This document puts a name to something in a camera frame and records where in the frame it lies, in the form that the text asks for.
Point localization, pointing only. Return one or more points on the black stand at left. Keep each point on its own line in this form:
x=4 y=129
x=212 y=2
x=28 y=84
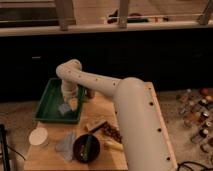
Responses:
x=4 y=149

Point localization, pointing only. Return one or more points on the blue sponge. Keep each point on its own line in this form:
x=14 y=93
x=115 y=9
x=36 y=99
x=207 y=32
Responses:
x=64 y=109

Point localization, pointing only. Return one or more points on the wooden handled scrub brush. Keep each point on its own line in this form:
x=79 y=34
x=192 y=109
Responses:
x=92 y=127

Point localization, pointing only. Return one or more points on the yellow banana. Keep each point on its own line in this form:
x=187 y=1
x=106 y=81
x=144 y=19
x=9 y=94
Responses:
x=113 y=145

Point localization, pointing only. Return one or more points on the spice bottle with dark cap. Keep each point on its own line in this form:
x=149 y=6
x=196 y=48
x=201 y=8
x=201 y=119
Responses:
x=199 y=136

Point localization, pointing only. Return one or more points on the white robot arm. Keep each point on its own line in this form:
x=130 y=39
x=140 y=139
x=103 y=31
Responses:
x=144 y=136

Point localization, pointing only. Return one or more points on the small metal cup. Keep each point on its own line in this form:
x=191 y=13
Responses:
x=90 y=93

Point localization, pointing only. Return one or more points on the green vegetable stick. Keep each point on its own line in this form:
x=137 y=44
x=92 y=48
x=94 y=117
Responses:
x=86 y=151

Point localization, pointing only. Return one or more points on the green plastic tray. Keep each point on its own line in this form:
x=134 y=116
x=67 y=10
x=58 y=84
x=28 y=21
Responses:
x=48 y=108

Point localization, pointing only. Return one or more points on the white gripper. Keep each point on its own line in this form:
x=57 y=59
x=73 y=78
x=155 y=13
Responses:
x=70 y=97

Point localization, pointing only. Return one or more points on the wooden railing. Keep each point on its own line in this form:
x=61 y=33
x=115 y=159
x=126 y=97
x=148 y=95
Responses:
x=90 y=16

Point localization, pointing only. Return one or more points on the blue grey cloth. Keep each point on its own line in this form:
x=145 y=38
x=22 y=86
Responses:
x=65 y=146

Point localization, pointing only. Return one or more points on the dark brown bowl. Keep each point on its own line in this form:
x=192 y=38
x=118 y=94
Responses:
x=79 y=145

